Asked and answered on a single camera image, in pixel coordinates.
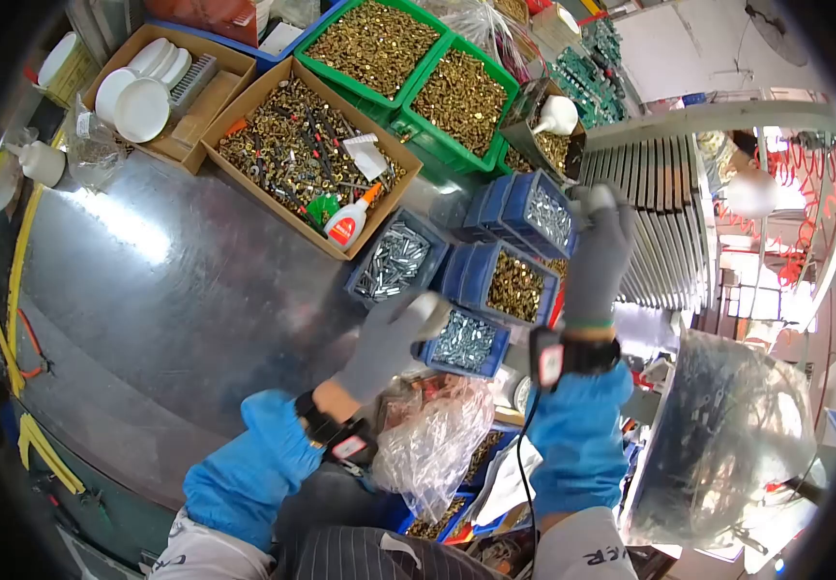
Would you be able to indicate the person's left hand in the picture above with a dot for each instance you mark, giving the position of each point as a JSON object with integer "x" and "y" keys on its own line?
{"x": 381, "y": 348}

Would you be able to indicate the person's right hand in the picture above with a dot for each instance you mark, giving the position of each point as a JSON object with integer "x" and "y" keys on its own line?
{"x": 597, "y": 268}

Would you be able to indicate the person's right fingers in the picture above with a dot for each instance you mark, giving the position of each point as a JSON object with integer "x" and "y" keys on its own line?
{"x": 599, "y": 207}

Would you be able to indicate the person's left fingers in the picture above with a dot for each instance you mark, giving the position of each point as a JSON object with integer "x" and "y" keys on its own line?
{"x": 429, "y": 313}

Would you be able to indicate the blue bin of silver screws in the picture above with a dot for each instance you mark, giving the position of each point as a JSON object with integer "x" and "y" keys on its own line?
{"x": 467, "y": 344}
{"x": 537, "y": 214}

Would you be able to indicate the grey slatted metal rack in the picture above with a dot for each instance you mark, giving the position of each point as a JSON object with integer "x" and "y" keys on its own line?
{"x": 653, "y": 217}

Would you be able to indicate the blue bin of silver bolts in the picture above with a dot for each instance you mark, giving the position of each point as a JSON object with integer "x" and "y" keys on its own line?
{"x": 394, "y": 259}

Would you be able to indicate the dark metal box brass parts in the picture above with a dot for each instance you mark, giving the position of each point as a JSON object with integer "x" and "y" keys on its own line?
{"x": 552, "y": 149}

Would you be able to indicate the blue bin of brass nuts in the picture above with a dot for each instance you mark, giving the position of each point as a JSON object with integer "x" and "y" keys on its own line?
{"x": 508, "y": 284}

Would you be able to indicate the white squeeze bottle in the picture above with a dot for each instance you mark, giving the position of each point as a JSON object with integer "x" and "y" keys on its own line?
{"x": 557, "y": 114}
{"x": 42, "y": 163}

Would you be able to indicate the white glue bottle orange tip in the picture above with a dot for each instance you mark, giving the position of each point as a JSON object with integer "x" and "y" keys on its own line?
{"x": 349, "y": 221}

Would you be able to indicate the pile of green parts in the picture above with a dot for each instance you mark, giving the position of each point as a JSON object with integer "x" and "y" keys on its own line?
{"x": 592, "y": 76}

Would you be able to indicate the crumpled clear plastic bag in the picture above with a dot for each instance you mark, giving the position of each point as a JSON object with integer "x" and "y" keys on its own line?
{"x": 432, "y": 446}

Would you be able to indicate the blue bin of brass parts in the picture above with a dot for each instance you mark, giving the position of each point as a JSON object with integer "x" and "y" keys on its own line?
{"x": 487, "y": 453}
{"x": 438, "y": 520}

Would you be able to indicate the black wrist band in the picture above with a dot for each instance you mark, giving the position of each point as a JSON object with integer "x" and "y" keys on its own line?
{"x": 331, "y": 431}
{"x": 577, "y": 357}

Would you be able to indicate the green bin of brass screws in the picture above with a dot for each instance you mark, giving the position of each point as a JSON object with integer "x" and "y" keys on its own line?
{"x": 461, "y": 101}
{"x": 373, "y": 45}

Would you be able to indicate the white cloth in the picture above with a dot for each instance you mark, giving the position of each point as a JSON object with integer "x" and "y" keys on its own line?
{"x": 506, "y": 482}

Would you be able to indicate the cardboard box of mixed hardware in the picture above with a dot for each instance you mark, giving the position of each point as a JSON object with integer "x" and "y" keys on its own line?
{"x": 302, "y": 152}

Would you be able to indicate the clear bag of brass parts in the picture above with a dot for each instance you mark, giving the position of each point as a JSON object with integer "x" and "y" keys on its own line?
{"x": 487, "y": 25}

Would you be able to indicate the person's body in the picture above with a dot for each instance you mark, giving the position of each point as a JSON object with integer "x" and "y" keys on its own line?
{"x": 360, "y": 555}

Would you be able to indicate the large clear bag dark parts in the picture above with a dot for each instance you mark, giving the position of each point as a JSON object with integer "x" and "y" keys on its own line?
{"x": 722, "y": 442}

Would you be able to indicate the blue plastic tray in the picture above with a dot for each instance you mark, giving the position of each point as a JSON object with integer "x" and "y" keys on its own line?
{"x": 283, "y": 45}

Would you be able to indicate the cardboard box of white lids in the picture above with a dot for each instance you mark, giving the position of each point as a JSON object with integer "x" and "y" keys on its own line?
{"x": 171, "y": 94}

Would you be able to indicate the red carton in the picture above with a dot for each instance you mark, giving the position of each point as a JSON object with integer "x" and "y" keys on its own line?
{"x": 204, "y": 16}

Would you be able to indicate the small clear bag of parts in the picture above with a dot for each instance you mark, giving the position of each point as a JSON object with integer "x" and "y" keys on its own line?
{"x": 93, "y": 149}

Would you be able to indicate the yellow tub with white lid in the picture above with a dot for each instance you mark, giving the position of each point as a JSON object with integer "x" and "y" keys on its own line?
{"x": 66, "y": 69}

